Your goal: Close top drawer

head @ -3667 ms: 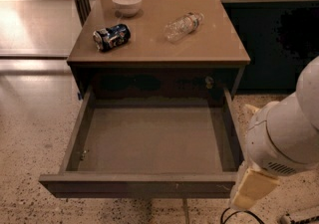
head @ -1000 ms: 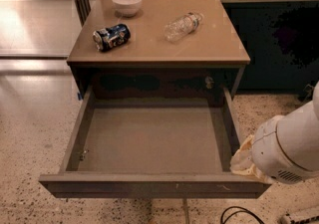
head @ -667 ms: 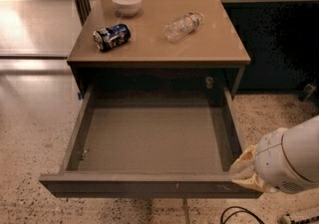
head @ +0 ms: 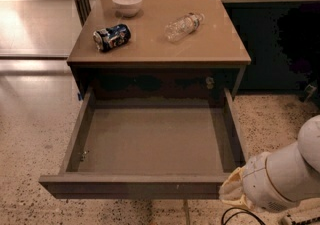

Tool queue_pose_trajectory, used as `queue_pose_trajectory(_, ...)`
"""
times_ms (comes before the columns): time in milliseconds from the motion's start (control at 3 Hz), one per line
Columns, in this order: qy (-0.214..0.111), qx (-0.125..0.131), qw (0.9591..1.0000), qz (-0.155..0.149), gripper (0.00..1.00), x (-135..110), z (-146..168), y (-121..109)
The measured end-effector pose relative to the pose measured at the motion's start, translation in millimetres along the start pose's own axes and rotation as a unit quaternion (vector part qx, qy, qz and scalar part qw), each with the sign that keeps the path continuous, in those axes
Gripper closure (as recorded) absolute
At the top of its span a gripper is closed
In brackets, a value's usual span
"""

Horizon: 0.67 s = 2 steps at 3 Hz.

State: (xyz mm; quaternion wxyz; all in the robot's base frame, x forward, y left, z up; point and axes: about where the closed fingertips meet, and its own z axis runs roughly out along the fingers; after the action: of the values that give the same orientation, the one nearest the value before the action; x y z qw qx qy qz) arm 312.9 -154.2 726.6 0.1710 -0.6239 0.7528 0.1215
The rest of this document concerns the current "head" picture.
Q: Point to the yellow foam-padded gripper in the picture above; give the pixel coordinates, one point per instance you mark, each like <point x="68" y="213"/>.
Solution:
<point x="259" y="182"/>

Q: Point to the grey top drawer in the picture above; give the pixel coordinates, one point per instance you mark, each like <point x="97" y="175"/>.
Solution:
<point x="150" y="148"/>

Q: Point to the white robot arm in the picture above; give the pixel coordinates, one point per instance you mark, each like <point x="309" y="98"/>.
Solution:
<point x="279" y="180"/>

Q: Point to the brown drawer cabinet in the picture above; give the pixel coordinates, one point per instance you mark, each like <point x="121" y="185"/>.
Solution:
<point x="215" y="44"/>

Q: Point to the grey power strip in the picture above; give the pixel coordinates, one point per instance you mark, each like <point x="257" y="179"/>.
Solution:
<point x="306" y="217"/>

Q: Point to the clear plastic water bottle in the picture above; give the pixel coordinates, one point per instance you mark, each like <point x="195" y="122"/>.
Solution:
<point x="183" y="26"/>

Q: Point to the blue soda can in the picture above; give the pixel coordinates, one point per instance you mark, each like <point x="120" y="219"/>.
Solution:
<point x="107" y="39"/>

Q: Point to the white ceramic bowl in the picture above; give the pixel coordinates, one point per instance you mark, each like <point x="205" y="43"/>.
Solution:
<point x="127" y="8"/>

